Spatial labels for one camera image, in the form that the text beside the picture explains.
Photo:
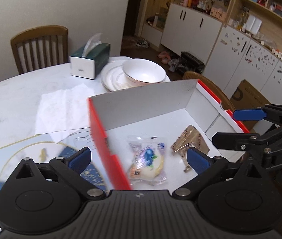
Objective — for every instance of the white plates stack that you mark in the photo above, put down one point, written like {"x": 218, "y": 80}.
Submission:
{"x": 112, "y": 77}

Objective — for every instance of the white wall cabinets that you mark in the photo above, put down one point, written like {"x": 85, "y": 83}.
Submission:
{"x": 236, "y": 40}

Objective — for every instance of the wooden dining chair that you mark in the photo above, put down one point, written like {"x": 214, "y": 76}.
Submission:
{"x": 40, "y": 47}

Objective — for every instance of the black shoe rack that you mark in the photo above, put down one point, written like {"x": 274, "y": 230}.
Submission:
{"x": 190, "y": 63}

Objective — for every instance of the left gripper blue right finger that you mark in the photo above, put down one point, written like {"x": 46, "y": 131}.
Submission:
{"x": 197, "y": 160}

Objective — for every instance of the red white cardboard box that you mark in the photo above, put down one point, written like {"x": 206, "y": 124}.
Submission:
{"x": 163, "y": 110}

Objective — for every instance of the white paper sheet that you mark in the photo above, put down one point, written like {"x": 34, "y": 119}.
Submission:
{"x": 63, "y": 112}

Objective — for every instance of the clear blueberry snack packet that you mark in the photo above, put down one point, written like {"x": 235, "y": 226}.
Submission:
{"x": 148, "y": 160}

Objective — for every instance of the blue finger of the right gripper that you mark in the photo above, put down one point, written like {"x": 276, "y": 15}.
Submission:
{"x": 249, "y": 115}

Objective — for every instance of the blue decorated table mat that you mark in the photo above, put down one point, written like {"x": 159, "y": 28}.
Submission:
{"x": 39, "y": 194}

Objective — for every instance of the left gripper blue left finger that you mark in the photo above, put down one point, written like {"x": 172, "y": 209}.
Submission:
{"x": 79, "y": 161}

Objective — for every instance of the brown cardboard carton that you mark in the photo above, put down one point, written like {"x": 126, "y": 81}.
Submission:
{"x": 247, "y": 97}

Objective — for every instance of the white ceramic bowl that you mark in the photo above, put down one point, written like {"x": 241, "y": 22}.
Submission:
{"x": 141, "y": 72}

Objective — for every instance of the gold foil snack bag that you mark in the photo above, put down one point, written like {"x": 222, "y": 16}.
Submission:
{"x": 190, "y": 137}

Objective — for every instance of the green white tissue box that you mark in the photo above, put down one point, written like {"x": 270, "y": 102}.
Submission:
{"x": 88, "y": 61}

